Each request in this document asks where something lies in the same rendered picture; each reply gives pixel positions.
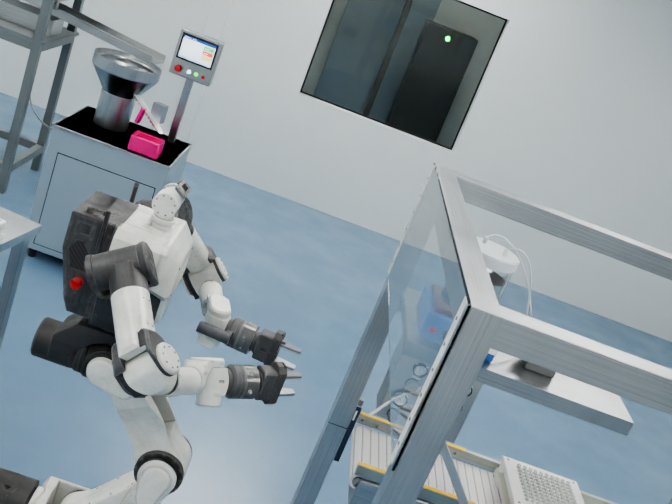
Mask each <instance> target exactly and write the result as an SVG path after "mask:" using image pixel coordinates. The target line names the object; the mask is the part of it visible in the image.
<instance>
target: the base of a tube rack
mask: <svg viewBox="0 0 672 504"><path fill-rule="evenodd" d="M493 474H494V479H495V483H496V487H497V488H498V489H499V493H500V498H501V502H502V504H511V502H510V498H509V494H508V489H507V485H506V481H505V477H504V475H503V474H501V473H499V472H498V468H497V467H496V469H495V471H494V473H493Z"/></svg>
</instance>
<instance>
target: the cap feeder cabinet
mask: <svg viewBox="0 0 672 504"><path fill-rule="evenodd" d="M95 111H96V108H94V107H91V106H88V105H87V106H85V107H83V108H81V109H79V110H77V111H76V112H74V113H72V114H70V115H68V116H66V117H64V118H63V119H61V120H59V121H57V122H55V123H53V124H52V126H54V127H53V130H52V134H51V138H50V142H49V145H48V149H47V153H46V157H45V160H44V164H43V168H42V172H41V176H40V179H39V183H38V187H37V191H36V194H35V198H34V202H33V206H32V209H31V213H30V217H29V220H32V221H34V222H36V223H39V224H41V225H42V228H41V231H40V234H38V235H36V236H34V237H32V238H30V241H29V244H28V247H29V250H28V254H27V255H28V256H30V257H36V253H37V251H40V252H43V253H45V254H48V255H51V256H54V257H57V258H59V259H62V260H63V242H64V239H65V235H66V232H67V228H68V225H69V221H70V217H71V214H72V211H73V210H75V209H76V208H77V207H78V206H79V205H80V204H81V203H83V202H84V201H85V200H86V199H87V198H88V197H90V196H91V195H92V194H93V193H94V192H95V191H96V190H97V191H100V192H103V193H106V194H108V195H111V196H114V197H117V198H119V199H122V200H126V201H129V200H130V197H131V193H132V190H133V187H134V184H135V182H137V183H139V187H138V190H137V193H136V197H135V200H134V204H135V202H136V201H137V200H142V199H145V200H151V199H154V197H155V196H156V195H157V194H158V193H159V192H160V191H161V190H162V189H163V188H164V187H165V186H166V185H167V184H170V183H176V184H177V183H178V182H179V180H180V177H181V174H182V171H183V168H184V165H185V162H186V159H187V156H188V153H189V150H190V147H191V146H192V144H190V143H187V142H184V141H182V140H179V139H176V140H175V142H174V143H170V142H167V138H168V135H166V134H159V133H158V132H157V131H155V130H152V129H150V128H147V127H144V126H142V125H139V124H136V123H134V122H131V121H130V122H129V126H128V129H127V131H126V132H114V131H110V130H107V129H104V128H102V127H100V126H98V125H96V124H95V123H94V122H93V118H94V115H95ZM137 130H139V131H141V132H144V133H147V134H149V135H152V136H155V137H158V138H160V139H163V140H165V144H164V147H163V150H162V153H161V155H160V156H159V157H158V158H157V159H152V158H149V157H146V156H143V155H141V154H138V153H135V152H133V151H130V150H128V149H127V147H128V143H129V140H130V137H131V134H133V133H134V132H135V131H137Z"/></svg>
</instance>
